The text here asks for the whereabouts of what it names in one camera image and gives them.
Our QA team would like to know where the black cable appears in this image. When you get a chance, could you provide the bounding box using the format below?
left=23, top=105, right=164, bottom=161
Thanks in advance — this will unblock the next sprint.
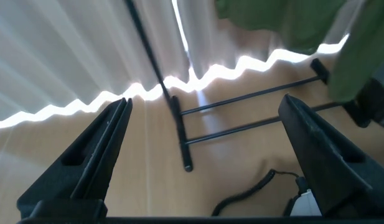
left=211, top=169, right=309, bottom=217

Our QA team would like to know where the black clothes rack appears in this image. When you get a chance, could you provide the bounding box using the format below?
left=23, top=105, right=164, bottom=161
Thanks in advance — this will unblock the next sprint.
left=124, top=0, right=372, bottom=173

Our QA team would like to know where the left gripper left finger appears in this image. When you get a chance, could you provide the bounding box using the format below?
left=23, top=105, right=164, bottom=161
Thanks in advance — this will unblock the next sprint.
left=16, top=97, right=133, bottom=219

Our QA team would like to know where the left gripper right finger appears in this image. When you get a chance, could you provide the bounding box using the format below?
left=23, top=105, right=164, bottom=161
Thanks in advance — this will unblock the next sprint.
left=278, top=94, right=384, bottom=217

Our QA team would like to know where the green printed shirt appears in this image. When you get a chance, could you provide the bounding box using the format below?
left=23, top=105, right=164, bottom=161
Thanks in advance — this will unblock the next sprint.
left=215, top=0, right=384, bottom=103

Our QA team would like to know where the beige curtain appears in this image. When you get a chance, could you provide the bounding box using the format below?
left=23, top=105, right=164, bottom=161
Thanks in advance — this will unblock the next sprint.
left=0, top=0, right=351, bottom=122

